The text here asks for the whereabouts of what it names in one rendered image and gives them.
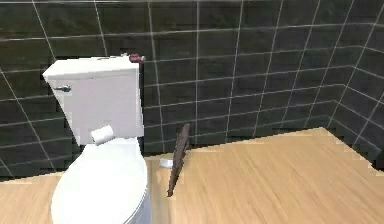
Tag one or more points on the dark red spray bottle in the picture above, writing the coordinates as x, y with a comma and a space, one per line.
135, 58

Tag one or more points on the small white block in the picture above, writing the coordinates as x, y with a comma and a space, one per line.
165, 163

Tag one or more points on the white toilet paper roll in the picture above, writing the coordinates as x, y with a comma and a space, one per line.
101, 134

